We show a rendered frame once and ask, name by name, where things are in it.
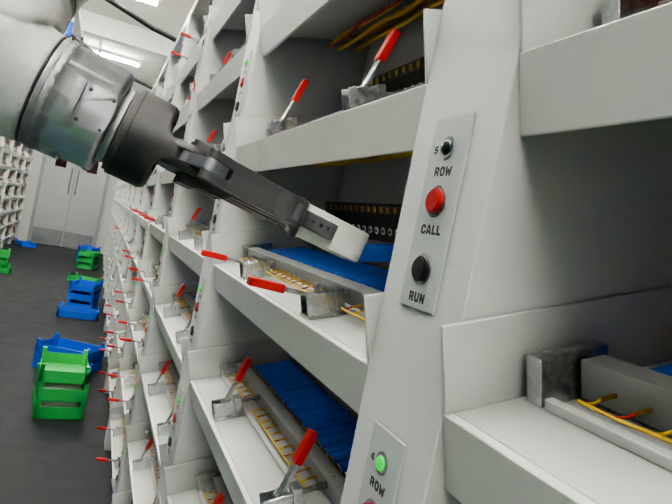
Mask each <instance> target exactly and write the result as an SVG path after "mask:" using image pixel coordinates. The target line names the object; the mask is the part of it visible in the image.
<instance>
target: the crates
mask: <svg viewBox="0 0 672 504"><path fill-rule="evenodd" d="M17 239H18V238H16V239H15V244H17V245H19V246H22V247H30V248H36V245H37V243H35V244H34V243H32V242H30V240H29V241H21V240H17ZM100 249H101V247H99V248H96V247H91V246H88V244H86V246H80V244H79V245H78V250H77V253H76V259H75V261H76V268H82V269H88V270H94V269H97V268H98V263H99V260H100V254H101V251H100ZM10 251H11V249H10V248H9V250H1V249H0V273H4V274H10V273H11V268H12V266H11V264H9V265H8V266H7V263H8V258H9V256H10ZM95 263H97V264H95ZM77 274H78V272H75V275H71V273H68V277H67V281H70V284H69V290H68V295H67V303H66V305H63V302H60V306H58V308H57V313H56V316H59V317H67V318H75V319H83V320H90V321H97V320H98V316H99V311H100V307H97V306H98V302H99V298H100V295H101V290H102V285H103V280H102V279H97V278H92V277H87V276H82V275H77ZM71 290H72V291H71ZM96 307H97V309H95V308H96ZM59 335H60V333H55V336H54V337H53V338H50V339H47V340H43V341H42V338H37V341H36V346H35V351H34V352H35V353H34V357H33V362H32V367H35V368H37V370H36V375H35V381H34V386H33V391H32V419H68V420H83V415H84V409H85V404H86V400H87V395H88V389H89V384H88V381H89V380H90V378H91V375H92V374H94V373H96V372H98V371H99V370H101V366H102V361H103V357H104V352H105V351H101V350H99V348H101V349H105V347H106V343H101V346H97V345H92V344H88V343H83V342H78V341H74V340H69V339H65V338H60V337H59ZM39 353H40V354H41V355H39ZM97 359H98V360H97Z"/></svg>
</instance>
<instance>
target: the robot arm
mask: <svg viewBox="0 0 672 504"><path fill-rule="evenodd" d="M87 1H88V0H0V136H3V137H6V138H9V139H11V140H14V141H16V142H20V143H22V144H23V145H24V146H25V147H27V148H29V149H32V150H33V149H34V150H37V151H39V152H41V153H43V154H45V155H47V156H50V157H52V158H54V159H58V158H59V159H61V160H62V161H65V160H67V161H69V162H71V163H73V164H75V165H77V166H80V167H81V169H82V170H84V171H86V170H90V169H91V168H92V166H93V165H94V163H95V161H96V160H97V161H99V162H101V163H102V165H101V168H102V169H104V172H105V173H107V174H109V175H112V176H114V177H116V178H118V179H120V180H122V181H124V182H127V183H129V184H131V185H133V186H135V187H143V186H144V185H145V184H146V183H147V182H148V180H149V178H150V177H151V175H152V173H153V171H154V169H155V167H156V165H159V166H160V167H162V168H164V169H166V170H168V171H170V172H172V173H174V174H176V175H175V177H174V179H173V181H172V182H174V183H176V184H178V185H180V186H182V187H184V188H187V189H194V190H196V191H198V192H200V193H202V194H204V195H207V196H209V197H211V198H213V199H222V200H224V201H226V202H228V203H230V204H232V205H234V206H236V207H238V208H241V209H243V210H245V211H247V212H249V213H251V214H253V215H255V216H257V217H260V218H262V219H264V220H265V222H267V223H271V224H272V223H273V224H274V223H275V224H276V225H277V226H279V227H285V226H286V227H285V231H287V232H288V234H287V235H289V236H291V237H294V238H295V236H297V237H299V238H301V239H303V240H305V241H307V242H309V243H311V244H314V245H316V246H318V247H320V248H322V249H324V250H326V251H328V252H330V253H332V254H334V255H336V256H338V257H340V258H342V259H345V260H346V259H348V260H350V261H352V262H355V263H356V262H358V260H359V258H360V255H361V253H362V251H363V249H364V247H365V244H366V242H367V240H368V238H369V234H368V233H366V232H364V231H362V230H360V229H358V228H356V227H354V226H352V225H351V224H349V223H347V222H345V221H343V220H341V219H339V218H337V217H335V216H333V215H331V214H329V213H327V212H325V211H323V210H321V209H319V208H317V207H315V206H314V205H312V204H310V202H309V201H308V200H306V198H304V197H300V196H298V195H296V194H294V193H292V192H291V191H289V190H287V189H285V188H283V187H282V186H280V185H278V184H276V183H274V182H272V181H271V180H269V179H267V178H265V177H263V176H262V175H260V174H258V173H256V172H254V171H252V170H251V169H249V168H247V167H245V166H243V165H242V164H240V163H238V162H236V161H235V160H233V159H232V158H230V157H228V156H227V155H225V154H224V153H222V151H221V150H219V149H217V148H216V149H215V148H213V147H212V146H211V145H209V144H207V143H205V142H203V141H201V140H199V139H195V141H194V142H193V141H192V142H191V143H188V142H186V141H184V140H182V139H179V138H176V137H174V136H172V132H173V130H174V128H175V126H176V124H177V121H178V118H179V115H180V112H179V109H178V108H177V107H176V106H175V105H173V104H171V103H169V102H167V101H165V100H164V99H162V98H160V97H158V96H156V95H154V94H152V93H150V92H149V91H147V90H145V89H143V91H142V90H138V92H137V93H135V92H133V91H131V87H132V85H133V82H134V76H133V74H132V73H131V72H130V71H128V70H126V69H125V68H123V67H121V66H119V65H117V64H115V63H114V62H112V61H110V60H108V59H106V58H104V57H103V56H101V55H99V54H97V53H95V52H93V51H91V50H90V49H88V48H86V47H84V46H83V44H81V43H79V42H78V41H73V40H71V39H69V38H68V37H66V36H65V33H66V30H67V28H68V26H69V24H70V22H71V20H72V18H73V17H74V16H75V14H76V13H77V12H78V10H79V9H80V8H81V7H82V6H83V5H84V4H85V3H86V2H87Z"/></svg>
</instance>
